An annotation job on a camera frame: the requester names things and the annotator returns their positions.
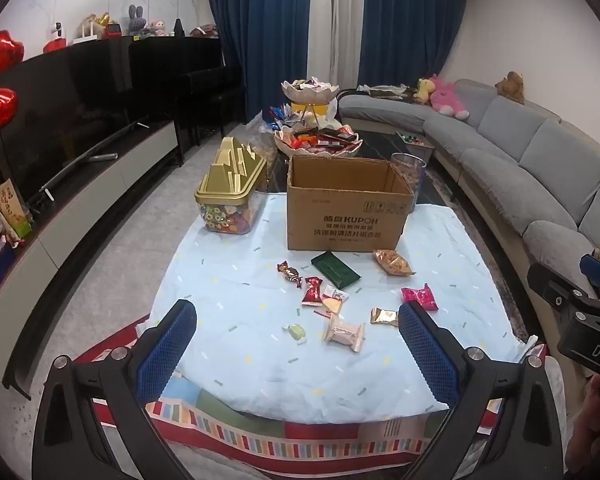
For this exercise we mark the small gold snack packet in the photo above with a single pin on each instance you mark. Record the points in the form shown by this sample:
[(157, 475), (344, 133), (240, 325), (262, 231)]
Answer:
[(384, 316)]

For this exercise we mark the white gift basket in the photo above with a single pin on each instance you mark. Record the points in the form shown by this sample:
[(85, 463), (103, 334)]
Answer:
[(97, 27)]

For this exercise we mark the orange biscuit packet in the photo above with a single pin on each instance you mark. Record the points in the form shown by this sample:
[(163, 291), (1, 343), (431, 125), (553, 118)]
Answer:
[(392, 262)]

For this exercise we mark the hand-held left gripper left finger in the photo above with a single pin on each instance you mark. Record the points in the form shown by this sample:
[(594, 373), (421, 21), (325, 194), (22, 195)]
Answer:
[(167, 350)]

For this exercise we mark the white figure on red base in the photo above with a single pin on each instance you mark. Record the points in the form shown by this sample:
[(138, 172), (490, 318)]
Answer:
[(56, 40)]

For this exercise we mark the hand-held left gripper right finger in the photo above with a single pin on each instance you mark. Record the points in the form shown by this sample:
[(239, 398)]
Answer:
[(425, 355)]

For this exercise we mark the grey storage bin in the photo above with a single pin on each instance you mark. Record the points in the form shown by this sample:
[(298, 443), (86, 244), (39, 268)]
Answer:
[(420, 149)]

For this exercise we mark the black metronome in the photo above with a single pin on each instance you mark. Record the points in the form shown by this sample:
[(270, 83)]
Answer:
[(179, 29)]

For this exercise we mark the grey television cabinet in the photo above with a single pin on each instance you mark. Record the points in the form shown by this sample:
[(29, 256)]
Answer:
[(105, 185)]

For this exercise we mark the light blue confetti cloth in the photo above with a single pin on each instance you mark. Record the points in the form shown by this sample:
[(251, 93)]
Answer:
[(260, 375)]

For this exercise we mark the yellow plush toy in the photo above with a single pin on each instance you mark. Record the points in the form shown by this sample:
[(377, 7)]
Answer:
[(422, 91)]

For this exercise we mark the pink pig plush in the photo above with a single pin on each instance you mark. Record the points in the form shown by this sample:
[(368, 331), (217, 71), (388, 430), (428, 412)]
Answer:
[(157, 29)]

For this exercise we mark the gold-lidded clear candy jar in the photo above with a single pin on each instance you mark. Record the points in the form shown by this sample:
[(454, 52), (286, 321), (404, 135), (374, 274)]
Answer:
[(230, 180)]

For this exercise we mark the black upright piano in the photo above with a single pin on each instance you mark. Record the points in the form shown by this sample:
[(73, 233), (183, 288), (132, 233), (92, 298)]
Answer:
[(180, 70)]

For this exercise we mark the grey curved sofa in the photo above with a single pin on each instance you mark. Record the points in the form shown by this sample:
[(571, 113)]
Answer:
[(530, 160)]

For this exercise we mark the pink snack packet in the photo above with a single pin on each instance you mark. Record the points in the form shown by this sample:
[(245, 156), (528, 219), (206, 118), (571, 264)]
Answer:
[(422, 297)]

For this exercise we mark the pile of assorted snacks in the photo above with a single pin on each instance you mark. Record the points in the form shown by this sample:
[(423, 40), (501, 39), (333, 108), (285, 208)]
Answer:
[(320, 137), (307, 82)]

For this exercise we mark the white tiered bowl stand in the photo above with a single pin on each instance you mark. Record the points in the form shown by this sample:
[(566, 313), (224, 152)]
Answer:
[(310, 95)]

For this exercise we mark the pale pink pastry packet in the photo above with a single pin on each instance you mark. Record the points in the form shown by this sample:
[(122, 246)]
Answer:
[(345, 334)]

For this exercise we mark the grey bunny plush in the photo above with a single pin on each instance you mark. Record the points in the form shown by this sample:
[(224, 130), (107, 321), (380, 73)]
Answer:
[(137, 22)]

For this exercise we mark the blue curtain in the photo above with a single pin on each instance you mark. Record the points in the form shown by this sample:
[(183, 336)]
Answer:
[(410, 20), (265, 35)]

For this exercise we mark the green candy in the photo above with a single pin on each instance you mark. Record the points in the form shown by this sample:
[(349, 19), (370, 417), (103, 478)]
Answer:
[(296, 332)]

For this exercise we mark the white and red snack packet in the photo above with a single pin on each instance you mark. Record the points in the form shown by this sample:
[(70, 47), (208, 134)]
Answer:
[(334, 300)]

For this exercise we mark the brown twisted candy wrapper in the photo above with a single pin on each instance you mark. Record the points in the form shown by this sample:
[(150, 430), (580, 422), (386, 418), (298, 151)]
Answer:
[(289, 272)]

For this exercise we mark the grey remote control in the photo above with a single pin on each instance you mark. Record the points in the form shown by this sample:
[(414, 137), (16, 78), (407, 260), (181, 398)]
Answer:
[(102, 157)]

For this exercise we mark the brown cardboard box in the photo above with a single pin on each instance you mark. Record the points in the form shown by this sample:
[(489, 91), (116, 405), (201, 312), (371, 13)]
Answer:
[(345, 210)]

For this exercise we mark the yellow printed box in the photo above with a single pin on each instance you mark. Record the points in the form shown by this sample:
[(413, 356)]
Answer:
[(12, 210)]

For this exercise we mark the black curved television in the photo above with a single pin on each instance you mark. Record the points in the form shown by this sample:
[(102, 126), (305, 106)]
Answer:
[(65, 110)]

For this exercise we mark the clear jar of chocolate balls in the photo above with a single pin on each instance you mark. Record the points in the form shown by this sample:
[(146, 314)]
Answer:
[(410, 170)]

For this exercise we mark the red shiny candy packet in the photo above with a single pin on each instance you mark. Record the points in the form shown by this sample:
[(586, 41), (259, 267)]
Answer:
[(312, 291)]

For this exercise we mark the white sheer curtain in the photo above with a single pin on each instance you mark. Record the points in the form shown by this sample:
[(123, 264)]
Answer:
[(337, 20)]

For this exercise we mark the brown plush bear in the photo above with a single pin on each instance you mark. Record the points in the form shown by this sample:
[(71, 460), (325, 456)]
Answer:
[(510, 87)]

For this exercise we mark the pink plush toy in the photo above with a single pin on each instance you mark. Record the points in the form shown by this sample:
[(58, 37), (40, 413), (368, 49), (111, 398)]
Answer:
[(445, 97)]

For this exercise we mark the dark green snack packet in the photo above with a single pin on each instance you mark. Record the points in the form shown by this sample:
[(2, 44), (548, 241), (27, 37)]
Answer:
[(336, 270)]

